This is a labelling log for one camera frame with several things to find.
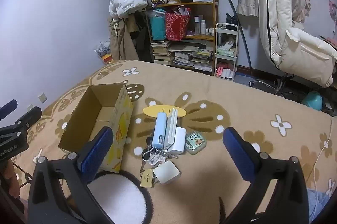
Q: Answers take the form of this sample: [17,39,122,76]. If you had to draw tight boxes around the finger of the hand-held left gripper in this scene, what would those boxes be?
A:
[0,99,18,120]
[0,106,43,137]

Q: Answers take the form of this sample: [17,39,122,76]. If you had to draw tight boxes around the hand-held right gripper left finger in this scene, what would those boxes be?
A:
[28,126,116,224]

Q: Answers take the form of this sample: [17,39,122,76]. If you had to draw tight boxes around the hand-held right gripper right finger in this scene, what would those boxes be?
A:
[222,127,310,224]

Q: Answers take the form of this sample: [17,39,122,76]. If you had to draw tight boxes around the cardboard box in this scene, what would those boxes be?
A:
[58,82,135,174]

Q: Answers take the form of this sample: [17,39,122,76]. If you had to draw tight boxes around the green cartoon case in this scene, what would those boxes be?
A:
[185,132,207,155]

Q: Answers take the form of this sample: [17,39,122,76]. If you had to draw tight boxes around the yellow key tag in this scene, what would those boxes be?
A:
[140,169,154,188]

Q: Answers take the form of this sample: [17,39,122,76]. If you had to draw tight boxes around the cartoon printed keychain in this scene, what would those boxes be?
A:
[147,156,166,165]

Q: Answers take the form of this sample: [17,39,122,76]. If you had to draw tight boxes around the key bunch with carabiner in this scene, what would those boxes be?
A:
[146,136,171,159]

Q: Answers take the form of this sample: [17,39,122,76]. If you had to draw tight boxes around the light blue power bank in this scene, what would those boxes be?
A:
[142,112,168,161]

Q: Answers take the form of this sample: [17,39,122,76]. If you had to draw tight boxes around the white power strip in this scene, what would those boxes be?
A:
[164,108,179,151]

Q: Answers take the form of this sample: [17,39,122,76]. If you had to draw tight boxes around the yellow oval card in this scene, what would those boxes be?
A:
[142,105,186,119]

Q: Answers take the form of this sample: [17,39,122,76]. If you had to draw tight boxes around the white charger adapter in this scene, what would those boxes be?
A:
[153,160,180,185]

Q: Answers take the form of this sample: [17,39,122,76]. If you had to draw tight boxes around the person's left hand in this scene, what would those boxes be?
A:
[0,161,21,199]

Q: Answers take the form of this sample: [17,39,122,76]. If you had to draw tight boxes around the pink and white rolls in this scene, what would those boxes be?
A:
[216,69,235,80]

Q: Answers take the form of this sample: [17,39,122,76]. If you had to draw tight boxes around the white trolley cart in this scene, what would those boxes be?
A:
[214,23,239,81]

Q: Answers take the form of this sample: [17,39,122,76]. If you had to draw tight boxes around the teal round helmet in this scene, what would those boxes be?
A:
[301,91,323,111]

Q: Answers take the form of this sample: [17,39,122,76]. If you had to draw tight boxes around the person's blue clothing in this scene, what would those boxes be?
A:
[307,188,332,222]

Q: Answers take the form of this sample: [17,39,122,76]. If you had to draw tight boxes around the plastic bag of plush toys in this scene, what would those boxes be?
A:
[95,41,112,64]

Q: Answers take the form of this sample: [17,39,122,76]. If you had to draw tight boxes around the pale green tissue pack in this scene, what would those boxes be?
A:
[217,40,236,56]

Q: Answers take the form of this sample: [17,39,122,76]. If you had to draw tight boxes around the pile of magazines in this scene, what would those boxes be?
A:
[168,42,214,73]

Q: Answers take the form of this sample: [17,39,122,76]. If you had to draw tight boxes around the beige coat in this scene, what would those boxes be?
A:
[109,16,140,61]

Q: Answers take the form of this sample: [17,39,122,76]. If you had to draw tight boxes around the dark curved pole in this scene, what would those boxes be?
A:
[224,0,253,69]

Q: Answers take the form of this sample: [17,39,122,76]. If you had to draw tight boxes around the stack of books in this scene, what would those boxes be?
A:
[151,40,174,66]

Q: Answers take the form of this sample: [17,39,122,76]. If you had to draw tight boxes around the black bag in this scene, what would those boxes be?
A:
[225,13,239,30]

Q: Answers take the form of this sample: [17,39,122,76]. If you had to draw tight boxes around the wooden shelf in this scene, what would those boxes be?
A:
[145,0,219,76]

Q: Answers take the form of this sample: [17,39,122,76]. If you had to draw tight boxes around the teal bag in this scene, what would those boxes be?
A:
[147,9,167,41]

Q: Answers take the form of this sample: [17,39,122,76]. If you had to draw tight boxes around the red gift bag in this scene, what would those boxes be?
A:
[165,11,190,41]

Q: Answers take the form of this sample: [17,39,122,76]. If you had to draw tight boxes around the cream padded chair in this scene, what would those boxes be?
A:
[249,0,337,97]

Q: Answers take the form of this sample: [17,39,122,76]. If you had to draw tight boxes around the white cable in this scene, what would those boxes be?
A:
[307,119,333,190]

